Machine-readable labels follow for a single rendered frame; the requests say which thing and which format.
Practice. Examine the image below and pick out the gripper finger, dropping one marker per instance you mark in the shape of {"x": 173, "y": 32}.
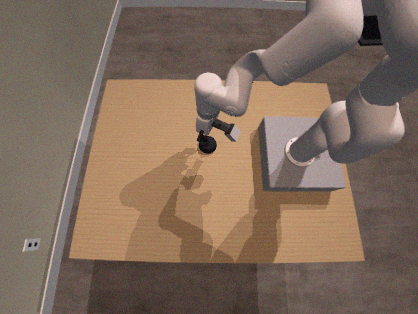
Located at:
{"x": 202, "y": 137}

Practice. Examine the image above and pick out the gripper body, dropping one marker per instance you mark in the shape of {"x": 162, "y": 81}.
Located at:
{"x": 204, "y": 124}

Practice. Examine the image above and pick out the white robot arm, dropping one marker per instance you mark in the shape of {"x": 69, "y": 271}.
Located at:
{"x": 330, "y": 29}

